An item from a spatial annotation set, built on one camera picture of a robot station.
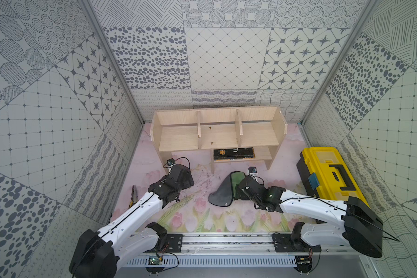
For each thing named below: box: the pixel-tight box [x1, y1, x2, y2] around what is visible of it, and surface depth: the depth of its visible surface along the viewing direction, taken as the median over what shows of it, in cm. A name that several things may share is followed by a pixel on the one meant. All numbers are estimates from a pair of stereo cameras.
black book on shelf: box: [213, 147, 256, 162], surface depth 90 cm
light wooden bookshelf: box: [150, 105, 288, 174], surface depth 81 cm
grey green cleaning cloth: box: [207, 170, 246, 207], surface depth 85 cm
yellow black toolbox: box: [296, 147, 371, 208], surface depth 80 cm
